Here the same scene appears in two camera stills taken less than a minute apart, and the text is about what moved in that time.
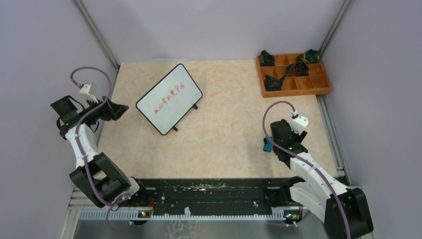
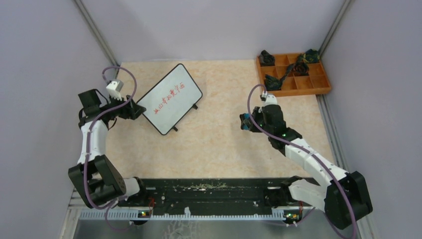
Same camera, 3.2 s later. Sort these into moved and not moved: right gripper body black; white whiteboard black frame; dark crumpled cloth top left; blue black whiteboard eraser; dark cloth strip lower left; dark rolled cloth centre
Moved: right gripper body black; blue black whiteboard eraser
Not moved: white whiteboard black frame; dark crumpled cloth top left; dark cloth strip lower left; dark rolled cloth centre
